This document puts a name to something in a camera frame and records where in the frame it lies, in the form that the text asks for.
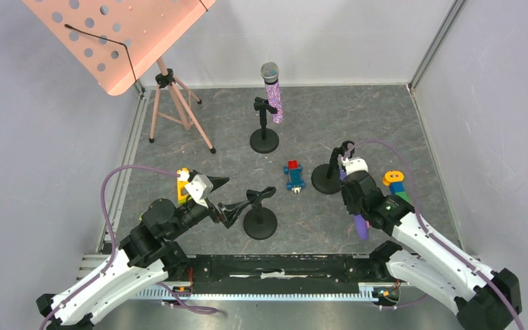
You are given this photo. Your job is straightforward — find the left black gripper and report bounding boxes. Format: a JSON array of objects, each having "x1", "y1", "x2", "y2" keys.
[{"x1": 167, "y1": 176, "x2": 250, "y2": 240}]

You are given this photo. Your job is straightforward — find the glitter microphone silver head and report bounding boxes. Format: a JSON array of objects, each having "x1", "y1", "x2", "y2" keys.
[{"x1": 261, "y1": 61, "x2": 283, "y2": 124}]

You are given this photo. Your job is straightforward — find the purple toy microphone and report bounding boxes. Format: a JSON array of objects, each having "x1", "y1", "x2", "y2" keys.
[{"x1": 339, "y1": 168, "x2": 370, "y2": 241}]

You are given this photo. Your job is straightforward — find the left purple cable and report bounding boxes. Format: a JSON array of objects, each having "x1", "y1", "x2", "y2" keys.
[{"x1": 39, "y1": 164, "x2": 181, "y2": 330}]

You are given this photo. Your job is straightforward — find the yellow triangle toy block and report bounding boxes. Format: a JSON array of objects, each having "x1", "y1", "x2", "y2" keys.
[{"x1": 177, "y1": 179, "x2": 190, "y2": 206}]

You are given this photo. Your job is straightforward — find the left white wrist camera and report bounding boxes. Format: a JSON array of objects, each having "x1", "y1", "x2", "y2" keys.
[{"x1": 177, "y1": 168, "x2": 211, "y2": 207}]

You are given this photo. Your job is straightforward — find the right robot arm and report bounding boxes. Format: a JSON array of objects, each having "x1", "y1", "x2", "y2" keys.
[{"x1": 340, "y1": 170, "x2": 523, "y2": 329}]

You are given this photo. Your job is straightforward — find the stacked orange blue green blocks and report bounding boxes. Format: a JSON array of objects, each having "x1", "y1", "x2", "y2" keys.
[{"x1": 382, "y1": 170, "x2": 410, "y2": 202}]

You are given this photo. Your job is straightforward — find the purple cable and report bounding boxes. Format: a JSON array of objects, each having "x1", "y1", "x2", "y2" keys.
[
  {"x1": 39, "y1": 164, "x2": 181, "y2": 330},
  {"x1": 343, "y1": 139, "x2": 525, "y2": 330}
]

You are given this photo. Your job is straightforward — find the pink music stand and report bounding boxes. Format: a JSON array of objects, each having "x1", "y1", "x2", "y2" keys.
[{"x1": 25, "y1": 0, "x2": 216, "y2": 153}]

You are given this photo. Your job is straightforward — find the red blue toy car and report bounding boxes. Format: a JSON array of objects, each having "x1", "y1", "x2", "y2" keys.
[{"x1": 283, "y1": 159, "x2": 306, "y2": 194}]

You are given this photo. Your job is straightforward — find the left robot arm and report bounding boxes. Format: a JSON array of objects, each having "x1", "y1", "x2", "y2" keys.
[{"x1": 36, "y1": 174, "x2": 253, "y2": 329}]

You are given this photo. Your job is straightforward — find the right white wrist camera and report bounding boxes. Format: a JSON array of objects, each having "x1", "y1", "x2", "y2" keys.
[{"x1": 340, "y1": 157, "x2": 369, "y2": 175}]

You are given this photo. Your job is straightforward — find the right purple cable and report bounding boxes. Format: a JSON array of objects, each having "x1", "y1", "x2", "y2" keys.
[{"x1": 343, "y1": 139, "x2": 525, "y2": 330}]

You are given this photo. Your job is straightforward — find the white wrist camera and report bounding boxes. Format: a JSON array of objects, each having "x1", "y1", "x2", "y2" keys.
[
  {"x1": 177, "y1": 168, "x2": 211, "y2": 207},
  {"x1": 340, "y1": 157, "x2": 369, "y2": 175}
]

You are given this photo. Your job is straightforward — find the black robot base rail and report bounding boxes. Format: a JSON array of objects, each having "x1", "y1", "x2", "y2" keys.
[{"x1": 164, "y1": 244, "x2": 397, "y2": 295}]

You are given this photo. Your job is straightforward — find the black microphone stand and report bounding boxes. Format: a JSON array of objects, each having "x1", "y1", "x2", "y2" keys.
[
  {"x1": 311, "y1": 140, "x2": 354, "y2": 195},
  {"x1": 250, "y1": 97, "x2": 279, "y2": 154},
  {"x1": 243, "y1": 186, "x2": 278, "y2": 241}
]

